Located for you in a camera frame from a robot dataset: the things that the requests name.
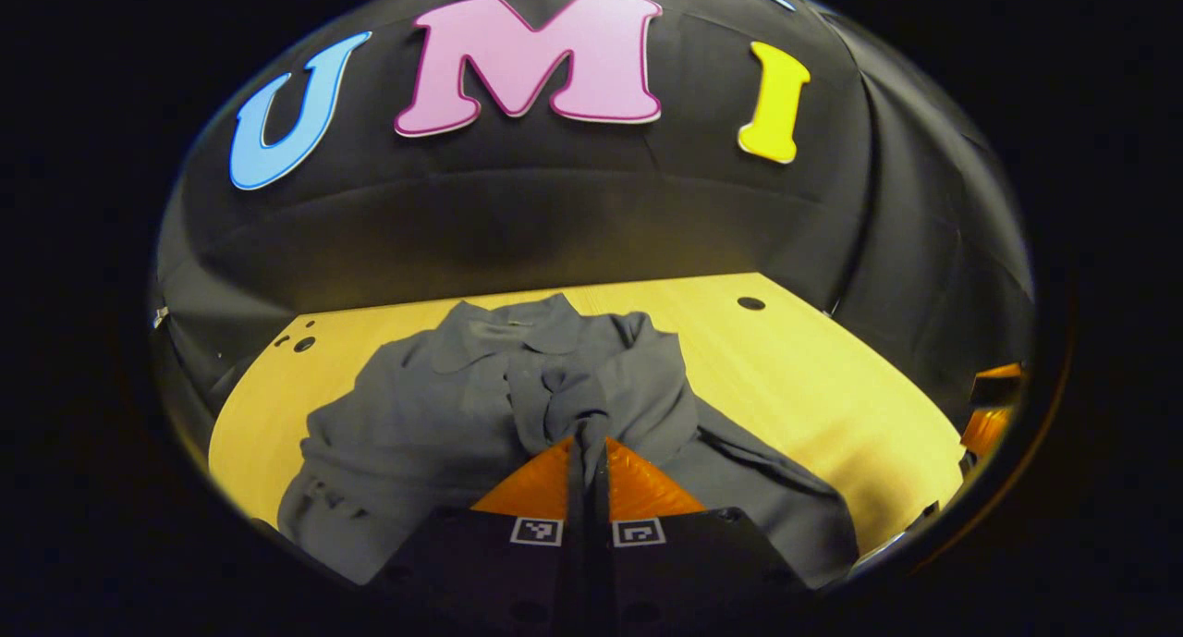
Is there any grey collared shirt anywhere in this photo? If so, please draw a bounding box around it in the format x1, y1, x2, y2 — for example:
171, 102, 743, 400
277, 293, 860, 590

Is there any black backdrop cloth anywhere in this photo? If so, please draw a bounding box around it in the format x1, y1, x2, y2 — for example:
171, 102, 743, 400
148, 0, 1036, 435

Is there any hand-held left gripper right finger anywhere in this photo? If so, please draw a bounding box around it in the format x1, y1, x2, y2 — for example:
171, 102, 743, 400
590, 435, 822, 637

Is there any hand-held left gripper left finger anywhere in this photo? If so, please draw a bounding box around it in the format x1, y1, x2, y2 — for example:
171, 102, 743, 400
365, 435, 592, 637

